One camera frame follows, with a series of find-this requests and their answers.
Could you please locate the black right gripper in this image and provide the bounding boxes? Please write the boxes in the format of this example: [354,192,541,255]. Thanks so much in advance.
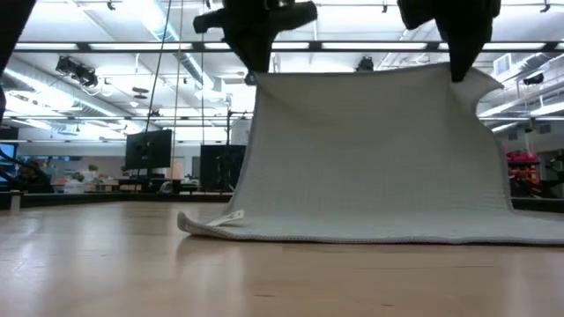
[396,0,503,84]

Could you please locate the black hanging cord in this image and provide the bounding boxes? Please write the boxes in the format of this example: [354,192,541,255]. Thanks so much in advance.
[144,0,174,133]

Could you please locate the grey microfiber towel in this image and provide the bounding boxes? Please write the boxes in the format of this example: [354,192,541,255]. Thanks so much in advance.
[177,63,564,246]

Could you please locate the white box appliance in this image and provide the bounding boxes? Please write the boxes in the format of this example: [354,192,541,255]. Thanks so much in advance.
[231,119,253,145]

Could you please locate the red storage bins shelf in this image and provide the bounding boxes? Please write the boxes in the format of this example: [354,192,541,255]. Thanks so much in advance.
[505,149,542,197]

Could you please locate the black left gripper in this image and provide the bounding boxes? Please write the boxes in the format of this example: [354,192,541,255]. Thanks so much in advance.
[192,0,319,74]

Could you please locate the black metal rack frame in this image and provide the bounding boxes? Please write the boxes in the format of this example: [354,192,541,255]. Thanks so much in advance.
[226,109,256,146]

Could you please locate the silver ventilation duct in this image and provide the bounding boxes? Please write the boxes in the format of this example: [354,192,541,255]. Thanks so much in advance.
[478,51,564,118]
[4,56,137,133]
[127,0,226,100]

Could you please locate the person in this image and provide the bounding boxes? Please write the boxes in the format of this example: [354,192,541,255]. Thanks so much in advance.
[11,160,55,195]

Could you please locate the black partition panels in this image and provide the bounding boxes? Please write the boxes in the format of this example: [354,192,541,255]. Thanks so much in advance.
[200,144,248,193]

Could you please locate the black monitor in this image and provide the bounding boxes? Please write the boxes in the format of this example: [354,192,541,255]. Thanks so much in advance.
[124,129,173,171]

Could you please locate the black metal table frame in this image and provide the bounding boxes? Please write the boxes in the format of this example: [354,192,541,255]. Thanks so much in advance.
[0,189,564,215]

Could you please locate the black overhead beam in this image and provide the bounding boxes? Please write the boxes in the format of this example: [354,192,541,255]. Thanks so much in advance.
[12,41,564,54]

